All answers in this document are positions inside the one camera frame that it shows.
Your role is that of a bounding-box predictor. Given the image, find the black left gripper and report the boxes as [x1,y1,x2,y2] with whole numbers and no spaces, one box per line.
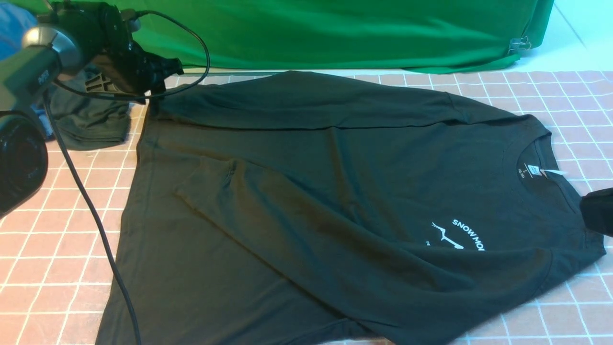
[53,0,184,96]

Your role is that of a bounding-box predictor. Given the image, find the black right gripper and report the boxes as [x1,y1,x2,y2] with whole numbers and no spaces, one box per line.
[579,188,613,237]

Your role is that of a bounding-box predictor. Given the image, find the dark gray long-sleeve shirt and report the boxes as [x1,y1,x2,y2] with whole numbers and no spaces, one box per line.
[116,71,606,345]

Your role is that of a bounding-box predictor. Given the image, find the gray left robot arm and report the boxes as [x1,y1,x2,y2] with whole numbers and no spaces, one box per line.
[0,0,183,217]

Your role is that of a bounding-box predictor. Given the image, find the blue crumpled garment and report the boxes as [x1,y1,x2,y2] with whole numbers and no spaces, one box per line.
[0,1,55,140]

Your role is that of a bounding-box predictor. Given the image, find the dark teal crumpled garment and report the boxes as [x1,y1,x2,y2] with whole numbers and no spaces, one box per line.
[48,85,131,151]

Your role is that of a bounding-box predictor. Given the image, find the metal binder clip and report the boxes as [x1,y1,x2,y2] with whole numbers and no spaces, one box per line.
[507,36,532,55]

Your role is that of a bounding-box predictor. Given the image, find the green backdrop cloth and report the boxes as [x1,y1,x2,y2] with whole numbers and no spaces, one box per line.
[113,0,554,74]

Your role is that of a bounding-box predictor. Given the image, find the pink grid tablecloth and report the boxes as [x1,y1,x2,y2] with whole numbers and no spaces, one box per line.
[0,69,613,345]

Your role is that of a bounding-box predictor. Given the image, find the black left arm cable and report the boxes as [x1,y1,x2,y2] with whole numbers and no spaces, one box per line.
[43,10,211,345]

